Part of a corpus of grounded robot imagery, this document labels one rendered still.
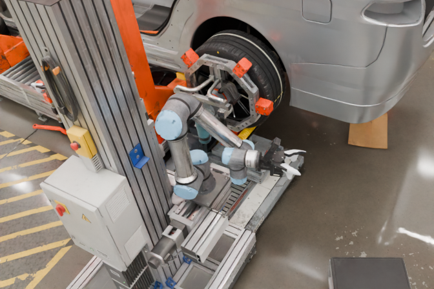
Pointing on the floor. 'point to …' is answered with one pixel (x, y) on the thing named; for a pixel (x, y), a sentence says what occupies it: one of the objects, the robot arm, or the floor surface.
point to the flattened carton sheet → (370, 133)
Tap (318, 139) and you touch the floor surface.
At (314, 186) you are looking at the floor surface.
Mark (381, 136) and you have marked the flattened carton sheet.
